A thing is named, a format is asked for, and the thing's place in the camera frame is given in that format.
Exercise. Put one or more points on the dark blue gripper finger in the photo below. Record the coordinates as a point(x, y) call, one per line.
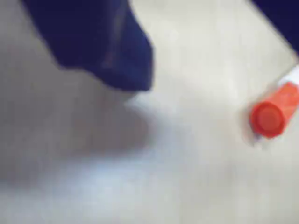
point(282, 16)
point(98, 42)

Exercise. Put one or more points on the white pen with red cap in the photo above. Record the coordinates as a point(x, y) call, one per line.
point(268, 119)

